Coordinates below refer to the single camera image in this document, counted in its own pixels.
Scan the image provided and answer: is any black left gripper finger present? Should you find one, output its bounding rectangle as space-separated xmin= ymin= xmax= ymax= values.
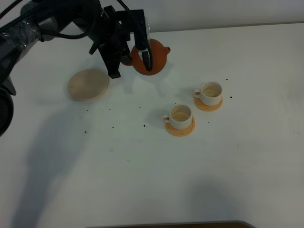
xmin=98 ymin=47 xmax=121 ymax=79

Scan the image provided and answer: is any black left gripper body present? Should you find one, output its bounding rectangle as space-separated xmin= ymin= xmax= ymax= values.
xmin=89 ymin=6 xmax=130 ymax=56

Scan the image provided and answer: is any brown clay teapot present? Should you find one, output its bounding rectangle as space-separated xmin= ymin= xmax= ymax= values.
xmin=122 ymin=38 xmax=171 ymax=76

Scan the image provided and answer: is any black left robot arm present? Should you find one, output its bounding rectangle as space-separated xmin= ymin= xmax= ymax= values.
xmin=0 ymin=0 xmax=131 ymax=134

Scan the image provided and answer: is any beige round teapot coaster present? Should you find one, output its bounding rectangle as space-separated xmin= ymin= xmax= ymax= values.
xmin=67 ymin=69 xmax=109 ymax=101

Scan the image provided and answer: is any white teacup near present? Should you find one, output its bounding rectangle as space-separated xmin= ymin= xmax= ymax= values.
xmin=162 ymin=104 xmax=192 ymax=130

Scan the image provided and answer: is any white teacup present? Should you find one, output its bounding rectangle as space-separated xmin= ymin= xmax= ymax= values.
xmin=162 ymin=104 xmax=192 ymax=130
xmin=192 ymin=82 xmax=223 ymax=106

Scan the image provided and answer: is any orange coaster far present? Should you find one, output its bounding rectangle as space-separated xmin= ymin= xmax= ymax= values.
xmin=194 ymin=98 xmax=223 ymax=112

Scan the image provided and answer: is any orange coaster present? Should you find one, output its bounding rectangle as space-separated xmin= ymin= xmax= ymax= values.
xmin=165 ymin=117 xmax=195 ymax=137
xmin=194 ymin=98 xmax=223 ymax=112

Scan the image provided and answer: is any orange coaster near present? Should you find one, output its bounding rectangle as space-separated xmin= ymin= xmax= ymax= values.
xmin=165 ymin=117 xmax=195 ymax=137

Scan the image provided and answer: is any white teacup far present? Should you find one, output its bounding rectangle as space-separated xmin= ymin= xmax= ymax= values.
xmin=192 ymin=82 xmax=223 ymax=106

